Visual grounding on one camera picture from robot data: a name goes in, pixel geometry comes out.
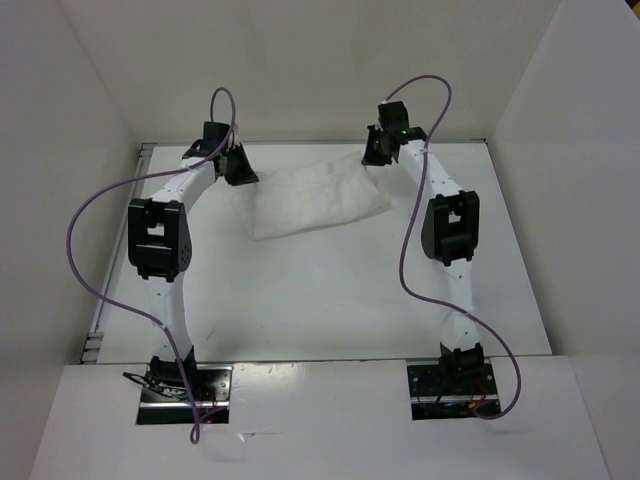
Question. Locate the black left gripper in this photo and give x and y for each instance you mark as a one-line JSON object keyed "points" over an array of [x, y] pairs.
{"points": [[246, 175]]}

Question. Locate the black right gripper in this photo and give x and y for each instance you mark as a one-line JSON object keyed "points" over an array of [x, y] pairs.
{"points": [[370, 157]]}

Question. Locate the white pleated skirt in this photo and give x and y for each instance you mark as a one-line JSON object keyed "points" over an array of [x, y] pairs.
{"points": [[291, 200]]}

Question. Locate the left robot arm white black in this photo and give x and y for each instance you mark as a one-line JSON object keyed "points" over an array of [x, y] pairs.
{"points": [[160, 248]]}

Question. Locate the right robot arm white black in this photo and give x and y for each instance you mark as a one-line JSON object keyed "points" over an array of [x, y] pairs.
{"points": [[449, 234]]}

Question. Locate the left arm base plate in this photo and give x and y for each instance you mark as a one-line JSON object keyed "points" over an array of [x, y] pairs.
{"points": [[170, 406]]}

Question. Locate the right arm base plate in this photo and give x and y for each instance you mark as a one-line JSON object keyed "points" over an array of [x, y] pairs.
{"points": [[432, 397]]}

